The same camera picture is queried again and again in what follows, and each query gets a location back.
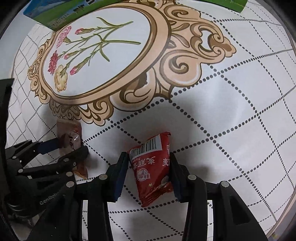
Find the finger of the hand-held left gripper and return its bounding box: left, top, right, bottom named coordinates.
left=5, top=138, right=62, bottom=163
left=17, top=146, right=90, bottom=184

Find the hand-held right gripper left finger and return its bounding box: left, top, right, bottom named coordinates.
left=26, top=152, right=129, bottom=241

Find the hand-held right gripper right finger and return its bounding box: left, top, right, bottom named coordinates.
left=169, top=153, right=269, bottom=241

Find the brown snack packet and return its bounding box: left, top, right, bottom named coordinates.
left=57, top=120, right=89, bottom=179

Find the red barcode snack packet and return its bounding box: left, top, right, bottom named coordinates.
left=129, top=132, right=174, bottom=207

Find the blue printed cardboard box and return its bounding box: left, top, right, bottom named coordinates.
left=23, top=0, right=248, bottom=30

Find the printed table cover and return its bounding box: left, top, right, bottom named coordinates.
left=5, top=0, right=296, bottom=239

